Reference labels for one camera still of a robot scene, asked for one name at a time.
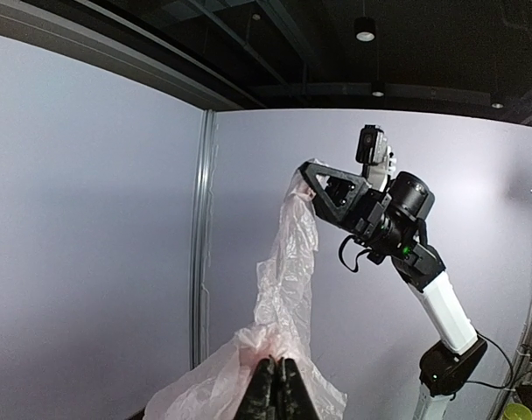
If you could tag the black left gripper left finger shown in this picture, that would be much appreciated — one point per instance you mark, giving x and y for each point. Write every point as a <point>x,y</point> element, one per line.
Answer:
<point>259,401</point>

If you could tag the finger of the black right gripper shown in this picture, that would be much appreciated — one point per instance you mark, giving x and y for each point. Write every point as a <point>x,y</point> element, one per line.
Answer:
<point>337,193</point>

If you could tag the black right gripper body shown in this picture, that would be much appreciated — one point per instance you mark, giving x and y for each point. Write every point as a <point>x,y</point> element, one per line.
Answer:
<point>368,217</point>

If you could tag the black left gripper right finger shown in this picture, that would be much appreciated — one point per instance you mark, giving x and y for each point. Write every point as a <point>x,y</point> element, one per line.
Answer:
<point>292,398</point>

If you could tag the pink plastic trash bag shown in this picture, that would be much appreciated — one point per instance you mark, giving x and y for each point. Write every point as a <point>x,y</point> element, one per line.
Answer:
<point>281,329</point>

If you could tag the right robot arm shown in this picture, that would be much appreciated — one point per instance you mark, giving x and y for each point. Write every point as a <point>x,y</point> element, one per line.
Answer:
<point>448,365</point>

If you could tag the ceiling spot lamp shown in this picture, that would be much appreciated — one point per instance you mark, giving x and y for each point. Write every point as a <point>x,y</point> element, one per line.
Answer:
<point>364,29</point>

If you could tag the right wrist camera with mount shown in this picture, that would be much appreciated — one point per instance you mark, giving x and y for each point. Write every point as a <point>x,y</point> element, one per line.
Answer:
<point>378,162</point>

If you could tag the right aluminium corner post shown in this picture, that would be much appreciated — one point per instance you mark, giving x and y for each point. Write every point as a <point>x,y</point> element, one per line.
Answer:
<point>202,206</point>

